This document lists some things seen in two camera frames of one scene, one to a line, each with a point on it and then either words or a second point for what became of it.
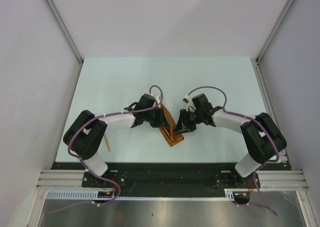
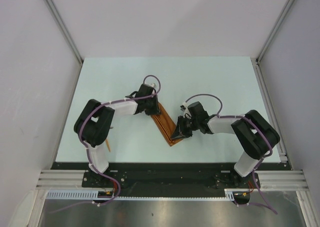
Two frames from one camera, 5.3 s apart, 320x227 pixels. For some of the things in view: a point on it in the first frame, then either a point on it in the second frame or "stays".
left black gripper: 161,121 to 155,110
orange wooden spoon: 107,142 stays
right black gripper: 183,125 to 180,131
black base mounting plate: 170,179 stays
